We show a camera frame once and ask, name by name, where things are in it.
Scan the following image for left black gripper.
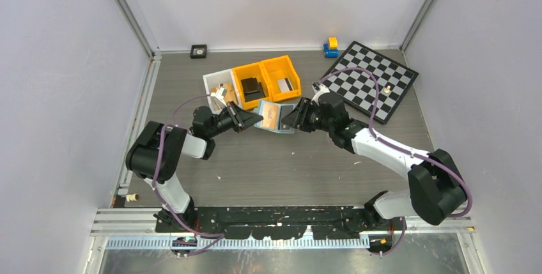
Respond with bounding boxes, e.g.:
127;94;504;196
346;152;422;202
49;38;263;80
207;101;263;138

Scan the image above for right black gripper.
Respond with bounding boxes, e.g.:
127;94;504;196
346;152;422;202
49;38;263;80
281;97;334;133

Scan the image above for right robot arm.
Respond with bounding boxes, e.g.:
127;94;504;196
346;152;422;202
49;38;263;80
281;93;472;230

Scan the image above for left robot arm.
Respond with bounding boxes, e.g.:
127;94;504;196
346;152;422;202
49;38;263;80
125;102;263;232

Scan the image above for dark grey VIP card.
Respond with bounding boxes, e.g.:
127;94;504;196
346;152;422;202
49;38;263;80
279;104;295;132

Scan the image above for gold card in holder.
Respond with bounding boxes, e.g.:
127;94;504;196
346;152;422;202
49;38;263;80
261;103;280;130

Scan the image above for brown cards in white bin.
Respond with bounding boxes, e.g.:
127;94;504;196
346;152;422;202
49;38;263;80
211;83;238;105

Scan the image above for white card with stripe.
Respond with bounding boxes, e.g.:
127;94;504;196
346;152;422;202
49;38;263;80
277;78;294;93

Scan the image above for black wallet in bin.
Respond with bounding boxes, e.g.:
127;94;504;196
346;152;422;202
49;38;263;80
240;77;265;103

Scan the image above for white storage bin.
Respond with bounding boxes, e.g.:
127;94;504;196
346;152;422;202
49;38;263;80
202;68;242;107

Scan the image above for middle orange storage bin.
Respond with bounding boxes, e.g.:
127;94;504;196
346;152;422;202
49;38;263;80
233;62;272;110

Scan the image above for orange storage bin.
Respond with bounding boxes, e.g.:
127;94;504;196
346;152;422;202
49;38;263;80
261;55;302;102
233;62;272;110

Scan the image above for right orange storage bin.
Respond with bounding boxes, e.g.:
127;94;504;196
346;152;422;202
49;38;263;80
261;55;302;102

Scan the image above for black white chessboard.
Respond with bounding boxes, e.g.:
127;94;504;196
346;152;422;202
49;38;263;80
319;41;419;125

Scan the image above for small black square box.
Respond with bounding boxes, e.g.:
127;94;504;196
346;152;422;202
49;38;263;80
190;44;208;59

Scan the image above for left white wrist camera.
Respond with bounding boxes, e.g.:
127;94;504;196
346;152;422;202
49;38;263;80
210;86;228;110

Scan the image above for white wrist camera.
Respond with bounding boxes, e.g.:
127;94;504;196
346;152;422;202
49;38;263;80
312;82;330;104
210;86;228;110

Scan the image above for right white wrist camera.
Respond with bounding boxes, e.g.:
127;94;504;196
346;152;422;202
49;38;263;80
312;82;330;104

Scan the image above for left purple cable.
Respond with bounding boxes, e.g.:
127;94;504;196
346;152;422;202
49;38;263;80
151;93;225;258

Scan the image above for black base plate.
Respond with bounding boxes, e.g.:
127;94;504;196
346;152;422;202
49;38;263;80
154;206;406;240

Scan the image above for cream chess piece on rail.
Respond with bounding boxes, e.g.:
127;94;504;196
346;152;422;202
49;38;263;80
125;194;139;202

